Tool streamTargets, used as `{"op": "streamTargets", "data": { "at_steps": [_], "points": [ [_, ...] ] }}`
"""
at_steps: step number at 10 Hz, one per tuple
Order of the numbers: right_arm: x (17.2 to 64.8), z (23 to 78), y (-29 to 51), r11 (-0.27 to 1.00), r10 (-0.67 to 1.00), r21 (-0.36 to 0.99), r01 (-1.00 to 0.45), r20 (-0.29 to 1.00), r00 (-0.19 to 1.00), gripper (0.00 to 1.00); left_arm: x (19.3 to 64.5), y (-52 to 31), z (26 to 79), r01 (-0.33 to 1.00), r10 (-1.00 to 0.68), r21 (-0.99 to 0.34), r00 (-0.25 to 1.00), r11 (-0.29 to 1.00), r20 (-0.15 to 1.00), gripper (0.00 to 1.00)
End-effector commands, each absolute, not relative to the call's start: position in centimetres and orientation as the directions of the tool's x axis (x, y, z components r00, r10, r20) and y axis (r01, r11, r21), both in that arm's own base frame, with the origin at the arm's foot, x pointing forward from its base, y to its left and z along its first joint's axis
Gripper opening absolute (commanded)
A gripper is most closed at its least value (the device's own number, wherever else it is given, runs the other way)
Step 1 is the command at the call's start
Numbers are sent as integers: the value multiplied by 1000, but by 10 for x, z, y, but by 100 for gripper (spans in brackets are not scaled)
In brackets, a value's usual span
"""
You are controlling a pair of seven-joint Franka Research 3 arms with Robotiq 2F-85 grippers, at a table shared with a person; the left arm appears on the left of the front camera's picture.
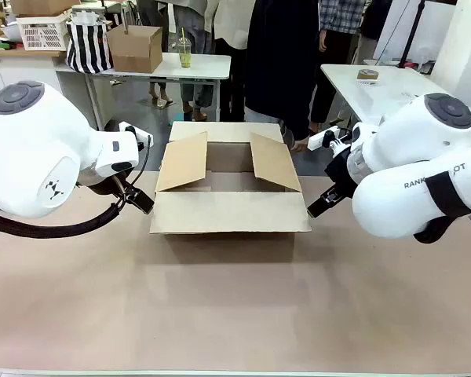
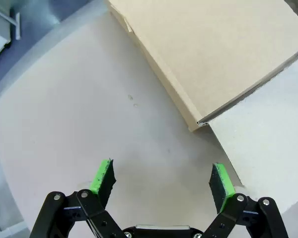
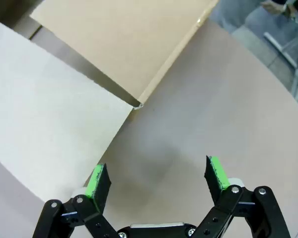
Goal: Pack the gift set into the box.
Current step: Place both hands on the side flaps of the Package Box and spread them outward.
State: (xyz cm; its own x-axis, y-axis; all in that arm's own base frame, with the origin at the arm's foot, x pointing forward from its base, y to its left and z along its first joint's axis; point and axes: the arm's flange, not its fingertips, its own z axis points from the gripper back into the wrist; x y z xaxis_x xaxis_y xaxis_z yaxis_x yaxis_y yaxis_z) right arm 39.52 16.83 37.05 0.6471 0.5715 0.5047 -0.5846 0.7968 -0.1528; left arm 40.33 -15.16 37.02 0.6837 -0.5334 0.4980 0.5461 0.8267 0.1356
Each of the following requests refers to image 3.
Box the person's left hand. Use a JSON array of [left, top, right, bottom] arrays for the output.
[[260, 0, 289, 16]]

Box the brown cardboard box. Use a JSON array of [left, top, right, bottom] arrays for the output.
[[0, 0, 220, 203]]

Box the white metal frame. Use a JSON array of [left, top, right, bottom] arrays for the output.
[[263, 31, 298, 100]]

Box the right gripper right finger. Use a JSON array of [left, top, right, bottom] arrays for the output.
[[196, 155, 291, 238]]

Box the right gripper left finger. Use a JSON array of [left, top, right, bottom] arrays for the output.
[[32, 162, 119, 238]]

